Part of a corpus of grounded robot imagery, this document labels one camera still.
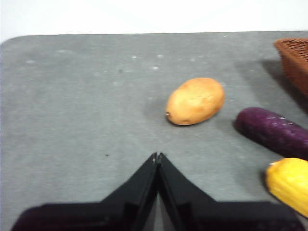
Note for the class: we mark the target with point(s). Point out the yellow corn cob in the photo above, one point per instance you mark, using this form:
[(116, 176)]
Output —
[(291, 183)]

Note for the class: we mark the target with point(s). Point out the purple eggplant with green stem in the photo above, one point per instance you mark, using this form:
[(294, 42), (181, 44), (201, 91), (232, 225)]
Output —
[(272, 132)]

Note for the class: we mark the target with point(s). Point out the brown potato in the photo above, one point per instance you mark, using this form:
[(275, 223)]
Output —
[(196, 101)]

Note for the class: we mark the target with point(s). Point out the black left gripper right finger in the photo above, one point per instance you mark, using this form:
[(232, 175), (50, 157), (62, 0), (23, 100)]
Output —
[(204, 214)]

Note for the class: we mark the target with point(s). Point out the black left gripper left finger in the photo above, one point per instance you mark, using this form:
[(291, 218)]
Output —
[(115, 211)]

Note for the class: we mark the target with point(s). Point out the brown woven wicker basket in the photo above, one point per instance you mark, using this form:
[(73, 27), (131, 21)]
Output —
[(296, 62)]

